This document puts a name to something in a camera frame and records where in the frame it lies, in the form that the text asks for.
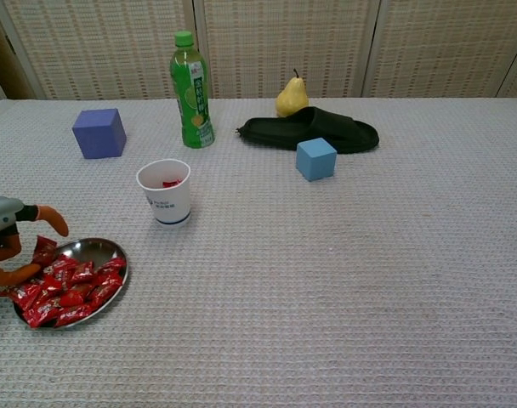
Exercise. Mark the yellow pear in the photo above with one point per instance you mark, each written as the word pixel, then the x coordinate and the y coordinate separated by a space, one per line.
pixel 291 100

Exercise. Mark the brown wooden board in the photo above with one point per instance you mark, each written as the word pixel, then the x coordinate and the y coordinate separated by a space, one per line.
pixel 3 55

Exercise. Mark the white paper cup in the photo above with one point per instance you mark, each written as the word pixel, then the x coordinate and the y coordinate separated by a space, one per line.
pixel 169 208

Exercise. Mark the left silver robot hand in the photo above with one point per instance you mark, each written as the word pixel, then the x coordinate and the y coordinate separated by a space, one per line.
pixel 1 212

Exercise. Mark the green plastic drink bottle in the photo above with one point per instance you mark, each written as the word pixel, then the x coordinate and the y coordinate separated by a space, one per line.
pixel 192 106

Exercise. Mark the white woven tablecloth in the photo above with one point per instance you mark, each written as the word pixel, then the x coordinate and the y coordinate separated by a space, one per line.
pixel 326 276

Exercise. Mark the red candy packets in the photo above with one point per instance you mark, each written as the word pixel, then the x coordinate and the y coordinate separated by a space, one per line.
pixel 71 293

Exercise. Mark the purple foam cube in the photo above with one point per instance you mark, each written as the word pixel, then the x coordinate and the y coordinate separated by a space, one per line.
pixel 99 136

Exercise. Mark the light blue foam cube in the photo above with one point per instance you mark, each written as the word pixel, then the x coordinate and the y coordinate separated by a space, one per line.
pixel 316 163

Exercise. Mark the black slipper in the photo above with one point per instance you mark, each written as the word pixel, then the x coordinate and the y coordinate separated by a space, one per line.
pixel 326 127

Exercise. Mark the round silver metal plate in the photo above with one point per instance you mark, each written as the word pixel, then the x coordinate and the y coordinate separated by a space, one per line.
pixel 97 251

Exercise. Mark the red candy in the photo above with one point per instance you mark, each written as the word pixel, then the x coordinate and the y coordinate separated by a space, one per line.
pixel 43 251
pixel 171 184

